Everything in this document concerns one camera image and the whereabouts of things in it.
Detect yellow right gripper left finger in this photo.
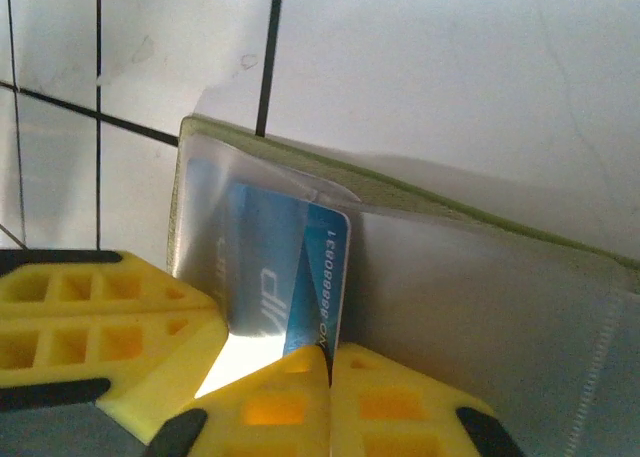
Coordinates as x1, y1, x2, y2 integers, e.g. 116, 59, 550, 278
148, 345, 334, 457

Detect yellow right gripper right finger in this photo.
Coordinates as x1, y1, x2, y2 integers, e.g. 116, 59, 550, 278
329, 341, 527, 457

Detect blue credit card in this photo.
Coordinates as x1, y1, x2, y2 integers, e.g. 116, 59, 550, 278
185, 156, 352, 366

